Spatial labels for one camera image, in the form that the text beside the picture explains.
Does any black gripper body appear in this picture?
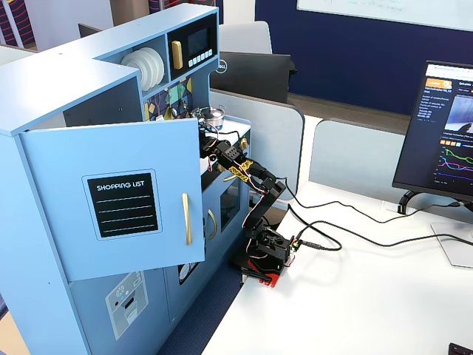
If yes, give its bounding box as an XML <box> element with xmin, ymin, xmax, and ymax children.
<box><xmin>199</xmin><ymin>129</ymin><xmax>222</xmax><ymax>158</ymax></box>

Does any red robot base clamp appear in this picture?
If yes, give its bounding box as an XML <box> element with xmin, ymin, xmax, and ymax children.
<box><xmin>239</xmin><ymin>257</ymin><xmax>293</xmax><ymax>288</ymax></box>

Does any steel pot lid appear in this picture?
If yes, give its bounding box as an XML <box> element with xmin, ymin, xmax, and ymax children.
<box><xmin>191</xmin><ymin>106</ymin><xmax>225</xmax><ymax>118</ymax></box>

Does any steel toy pot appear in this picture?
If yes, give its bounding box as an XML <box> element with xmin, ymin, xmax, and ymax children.
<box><xmin>191</xmin><ymin>110</ymin><xmax>227</xmax><ymax>131</ymax></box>

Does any steel ladle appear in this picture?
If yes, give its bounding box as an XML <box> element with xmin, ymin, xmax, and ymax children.
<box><xmin>166</xmin><ymin>94</ymin><xmax>179</xmax><ymax>121</ymax></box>

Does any steel slotted spatula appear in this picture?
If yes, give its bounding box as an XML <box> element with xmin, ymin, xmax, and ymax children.
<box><xmin>154</xmin><ymin>92</ymin><xmax>166</xmax><ymax>122</ymax></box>

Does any grey desk divider panel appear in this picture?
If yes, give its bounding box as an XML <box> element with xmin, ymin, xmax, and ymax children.
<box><xmin>308</xmin><ymin>118</ymin><xmax>411</xmax><ymax>193</ymax></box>
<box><xmin>209</xmin><ymin>89</ymin><xmax>306</xmax><ymax>203</ymax></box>

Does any blue oven door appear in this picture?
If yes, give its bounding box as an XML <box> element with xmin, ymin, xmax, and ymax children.
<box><xmin>217</xmin><ymin>172</ymin><xmax>247</xmax><ymax>245</ymax></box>

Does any black Dell monitor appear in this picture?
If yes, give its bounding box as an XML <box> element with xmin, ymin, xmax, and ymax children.
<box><xmin>212</xmin><ymin>51</ymin><xmax>299</xmax><ymax>105</ymax></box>

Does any white toy plate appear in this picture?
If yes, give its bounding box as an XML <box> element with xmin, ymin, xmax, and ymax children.
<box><xmin>132</xmin><ymin>47</ymin><xmax>159</xmax><ymax>89</ymax></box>
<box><xmin>120</xmin><ymin>50</ymin><xmax>151</xmax><ymax>92</ymax></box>
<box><xmin>142</xmin><ymin>47</ymin><xmax>166</xmax><ymax>87</ymax></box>

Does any black toy microwave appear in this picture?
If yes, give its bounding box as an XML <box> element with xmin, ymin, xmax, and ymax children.
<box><xmin>166</xmin><ymin>13</ymin><xmax>218</xmax><ymax>81</ymax></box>

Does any light grey chair back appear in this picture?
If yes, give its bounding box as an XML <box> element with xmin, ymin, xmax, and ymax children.
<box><xmin>218</xmin><ymin>21</ymin><xmax>273</xmax><ymax>55</ymax></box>

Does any blue shopping list door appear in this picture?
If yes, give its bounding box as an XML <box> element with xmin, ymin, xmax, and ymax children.
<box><xmin>18</xmin><ymin>117</ymin><xmax>206</xmax><ymax>282</ymax></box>

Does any blue toy kitchen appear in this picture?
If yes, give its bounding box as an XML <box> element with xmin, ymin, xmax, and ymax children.
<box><xmin>0</xmin><ymin>3</ymin><xmax>253</xmax><ymax>355</ymax></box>

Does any blue ice dispenser door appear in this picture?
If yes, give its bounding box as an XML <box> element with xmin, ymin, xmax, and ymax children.
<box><xmin>68</xmin><ymin>266</ymin><xmax>173</xmax><ymax>355</ymax></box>

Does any white whiteboard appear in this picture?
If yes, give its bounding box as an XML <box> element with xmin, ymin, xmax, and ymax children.
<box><xmin>296</xmin><ymin>0</ymin><xmax>473</xmax><ymax>33</ymax></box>

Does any lit computer monitor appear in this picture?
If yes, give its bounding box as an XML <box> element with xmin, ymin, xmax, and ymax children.
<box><xmin>392</xmin><ymin>60</ymin><xmax>473</xmax><ymax>269</ymax></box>

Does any gold fridge door handle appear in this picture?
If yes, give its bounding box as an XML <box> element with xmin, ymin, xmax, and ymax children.
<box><xmin>181</xmin><ymin>192</ymin><xmax>193</xmax><ymax>246</ymax></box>

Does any gold microwave handle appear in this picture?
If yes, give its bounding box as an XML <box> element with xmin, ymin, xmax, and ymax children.
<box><xmin>171</xmin><ymin>40</ymin><xmax>184</xmax><ymax>70</ymax></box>

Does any black looped usb cable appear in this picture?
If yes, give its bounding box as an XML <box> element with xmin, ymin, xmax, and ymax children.
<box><xmin>287</xmin><ymin>203</ymin><xmax>344</xmax><ymax>252</ymax></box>

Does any black camera cable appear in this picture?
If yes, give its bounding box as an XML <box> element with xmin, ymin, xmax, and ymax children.
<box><xmin>217</xmin><ymin>129</ymin><xmax>463</xmax><ymax>225</ymax></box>

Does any black power cable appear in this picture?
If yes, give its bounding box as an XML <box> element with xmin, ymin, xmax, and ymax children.
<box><xmin>295</xmin><ymin>220</ymin><xmax>473</xmax><ymax>249</ymax></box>

